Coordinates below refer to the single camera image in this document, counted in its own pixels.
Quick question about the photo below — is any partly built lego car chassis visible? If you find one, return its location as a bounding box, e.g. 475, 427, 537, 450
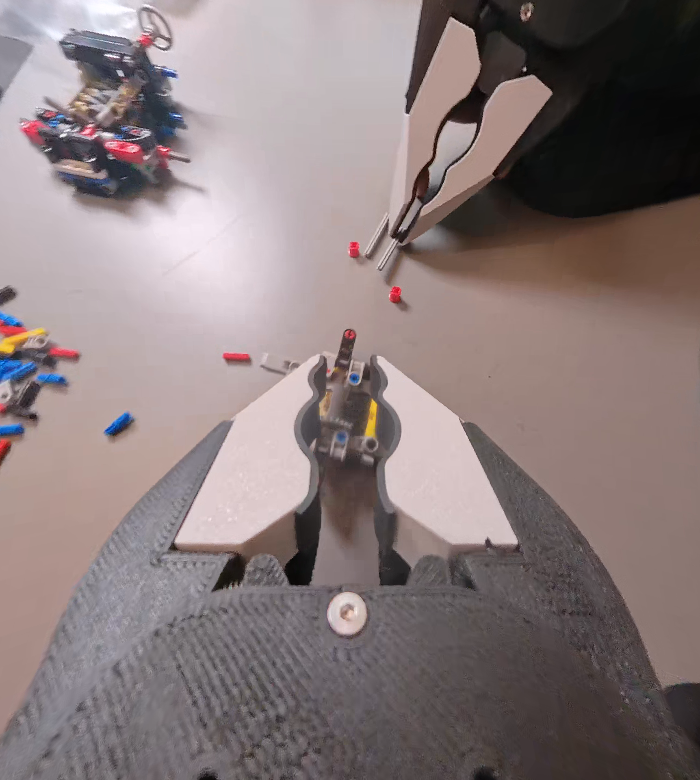
19, 5, 193, 197

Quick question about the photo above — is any pile of small lego pins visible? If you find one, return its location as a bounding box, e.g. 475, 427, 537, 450
0, 305, 80, 473

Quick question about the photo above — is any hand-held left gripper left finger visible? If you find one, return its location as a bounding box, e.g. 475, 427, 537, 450
173, 353, 329, 555

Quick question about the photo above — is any clear plastic bag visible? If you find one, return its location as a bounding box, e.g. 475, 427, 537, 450
0, 0, 201, 37

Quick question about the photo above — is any grey lego gearbox assembly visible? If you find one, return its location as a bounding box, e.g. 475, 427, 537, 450
260, 328, 382, 469

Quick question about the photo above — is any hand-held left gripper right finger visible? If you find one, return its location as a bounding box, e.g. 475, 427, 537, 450
371, 353, 519, 560

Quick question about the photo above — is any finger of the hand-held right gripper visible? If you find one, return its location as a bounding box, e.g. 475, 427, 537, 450
397, 75, 555, 246
388, 17, 483, 238

